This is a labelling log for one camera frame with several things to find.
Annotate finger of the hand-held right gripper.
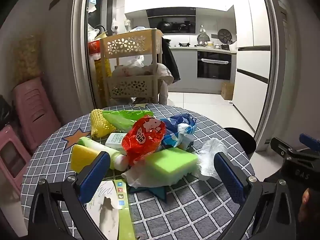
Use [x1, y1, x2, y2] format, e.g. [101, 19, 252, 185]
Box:
[299, 133, 320, 153]
[270, 137, 304, 159]

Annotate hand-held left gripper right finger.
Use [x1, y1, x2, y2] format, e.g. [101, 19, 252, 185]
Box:
[214, 152, 297, 240]

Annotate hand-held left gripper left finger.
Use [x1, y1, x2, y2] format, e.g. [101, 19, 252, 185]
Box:
[27, 151, 112, 240]

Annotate yellow sponge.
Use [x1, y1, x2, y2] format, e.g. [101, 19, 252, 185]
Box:
[71, 144, 101, 174]

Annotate green and white tube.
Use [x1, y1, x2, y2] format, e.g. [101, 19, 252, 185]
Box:
[79, 136, 130, 170]

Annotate black trash bin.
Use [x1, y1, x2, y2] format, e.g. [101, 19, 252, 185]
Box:
[224, 127, 257, 159]

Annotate green and white carton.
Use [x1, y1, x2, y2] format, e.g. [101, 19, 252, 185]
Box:
[105, 132, 128, 153]

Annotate light green sponge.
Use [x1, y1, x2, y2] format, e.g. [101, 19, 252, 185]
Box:
[144, 147, 199, 187]

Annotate person's right hand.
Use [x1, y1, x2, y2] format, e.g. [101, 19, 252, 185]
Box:
[300, 187, 314, 220]

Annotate white crumpled plastic wrap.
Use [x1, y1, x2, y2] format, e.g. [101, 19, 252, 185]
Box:
[196, 137, 229, 180]

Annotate white and green tissue packet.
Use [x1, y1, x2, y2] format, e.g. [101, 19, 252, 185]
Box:
[86, 179, 134, 240]

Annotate yellow foam net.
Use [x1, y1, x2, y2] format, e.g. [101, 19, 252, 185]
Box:
[90, 109, 118, 138]

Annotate red snack packet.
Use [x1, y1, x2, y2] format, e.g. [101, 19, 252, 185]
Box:
[122, 116, 167, 167]

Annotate green plastic bag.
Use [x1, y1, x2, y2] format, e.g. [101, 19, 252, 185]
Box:
[102, 109, 154, 133]

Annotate grey checked tablecloth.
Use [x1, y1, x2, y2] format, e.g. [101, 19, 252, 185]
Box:
[20, 104, 255, 240]

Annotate blue plastic bag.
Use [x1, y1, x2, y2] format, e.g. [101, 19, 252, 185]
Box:
[160, 113, 198, 152]

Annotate cardboard box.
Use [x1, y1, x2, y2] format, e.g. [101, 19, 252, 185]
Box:
[221, 82, 235, 100]

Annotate white refrigerator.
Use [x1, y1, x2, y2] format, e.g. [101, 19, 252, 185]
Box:
[232, 0, 272, 132]

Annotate pink plastic stool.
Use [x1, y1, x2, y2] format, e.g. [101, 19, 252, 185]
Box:
[12, 77, 62, 155]
[0, 125, 32, 195]

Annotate black built-in oven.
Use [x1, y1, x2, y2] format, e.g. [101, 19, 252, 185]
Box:
[197, 50, 232, 80]

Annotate black bag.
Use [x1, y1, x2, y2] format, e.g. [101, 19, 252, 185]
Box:
[0, 95, 13, 130]

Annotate white hanging bag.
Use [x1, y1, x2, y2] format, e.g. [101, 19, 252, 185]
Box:
[157, 64, 175, 105]

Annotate white plastic bags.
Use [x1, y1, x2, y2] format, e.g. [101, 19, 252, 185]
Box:
[112, 55, 158, 77]

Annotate white lower kitchen cabinets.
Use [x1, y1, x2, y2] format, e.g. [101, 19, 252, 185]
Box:
[167, 46, 237, 93]

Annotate round metal steamer tray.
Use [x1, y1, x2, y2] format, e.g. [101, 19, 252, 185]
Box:
[217, 29, 232, 43]

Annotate red plastic container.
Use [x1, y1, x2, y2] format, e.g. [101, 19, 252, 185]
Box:
[88, 40, 102, 55]

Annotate black hanging jacket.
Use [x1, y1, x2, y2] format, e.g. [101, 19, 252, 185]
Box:
[161, 37, 180, 82]

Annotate round metal pot lid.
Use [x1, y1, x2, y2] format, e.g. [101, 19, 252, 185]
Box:
[197, 34, 210, 47]

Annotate yellow patterned bag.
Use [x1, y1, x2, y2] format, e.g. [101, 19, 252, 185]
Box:
[12, 36, 42, 85]

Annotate beige plastic trolley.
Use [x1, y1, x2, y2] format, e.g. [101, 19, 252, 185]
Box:
[100, 29, 163, 105]

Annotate black range hood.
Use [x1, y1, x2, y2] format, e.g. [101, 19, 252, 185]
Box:
[146, 7, 196, 34]

